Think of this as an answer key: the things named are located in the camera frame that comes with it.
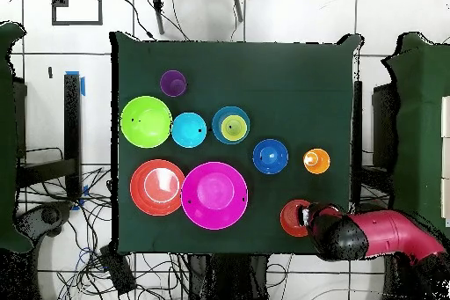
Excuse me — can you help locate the black power strip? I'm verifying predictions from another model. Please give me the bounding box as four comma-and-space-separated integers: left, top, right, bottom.
99, 245, 137, 296

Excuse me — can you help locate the dark green table cloth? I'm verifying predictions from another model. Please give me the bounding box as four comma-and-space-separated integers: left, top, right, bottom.
109, 30, 365, 257

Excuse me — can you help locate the small dark blue bowl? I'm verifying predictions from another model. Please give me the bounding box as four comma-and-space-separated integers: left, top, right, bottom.
251, 138, 290, 175

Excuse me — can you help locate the small cyan bowl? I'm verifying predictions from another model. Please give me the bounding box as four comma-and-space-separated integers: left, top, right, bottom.
171, 112, 208, 149

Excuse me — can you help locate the tangle of floor cables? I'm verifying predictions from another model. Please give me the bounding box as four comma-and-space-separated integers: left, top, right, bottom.
17, 165, 191, 300

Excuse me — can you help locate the blue tape strip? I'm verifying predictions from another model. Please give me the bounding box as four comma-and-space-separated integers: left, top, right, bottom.
65, 70, 86, 97

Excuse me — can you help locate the large red-orange bowl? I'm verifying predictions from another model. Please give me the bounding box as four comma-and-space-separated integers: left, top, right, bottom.
129, 158, 186, 217

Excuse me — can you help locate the yellow plastic cup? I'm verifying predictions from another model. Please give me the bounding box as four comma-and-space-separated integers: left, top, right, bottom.
220, 113, 248, 142

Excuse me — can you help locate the black floor cable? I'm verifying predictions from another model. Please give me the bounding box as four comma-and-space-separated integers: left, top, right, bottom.
117, 0, 156, 40

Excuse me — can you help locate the black metal stand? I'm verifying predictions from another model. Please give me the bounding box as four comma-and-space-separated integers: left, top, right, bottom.
15, 71, 83, 204

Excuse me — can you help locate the green covered side table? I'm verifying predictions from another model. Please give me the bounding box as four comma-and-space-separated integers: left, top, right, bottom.
381, 31, 450, 241
0, 20, 34, 254

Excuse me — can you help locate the grey chair base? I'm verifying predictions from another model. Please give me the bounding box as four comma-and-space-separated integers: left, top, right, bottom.
13, 201, 75, 241

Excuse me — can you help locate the purple plastic cup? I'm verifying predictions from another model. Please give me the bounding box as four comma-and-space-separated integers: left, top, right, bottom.
159, 70, 188, 98

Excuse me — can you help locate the large pink bowl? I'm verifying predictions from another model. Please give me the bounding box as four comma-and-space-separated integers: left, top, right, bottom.
180, 161, 250, 230

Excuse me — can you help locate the medium blue bowl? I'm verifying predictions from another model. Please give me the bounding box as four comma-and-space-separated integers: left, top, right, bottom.
211, 106, 251, 145

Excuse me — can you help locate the small orange bowl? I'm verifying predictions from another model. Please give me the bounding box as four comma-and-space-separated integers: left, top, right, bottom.
279, 198, 313, 238

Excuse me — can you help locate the large lime green bowl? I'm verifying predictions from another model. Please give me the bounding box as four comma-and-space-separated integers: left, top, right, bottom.
120, 95, 174, 149

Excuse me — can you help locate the orange plastic cup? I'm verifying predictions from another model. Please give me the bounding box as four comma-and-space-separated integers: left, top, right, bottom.
302, 147, 331, 175

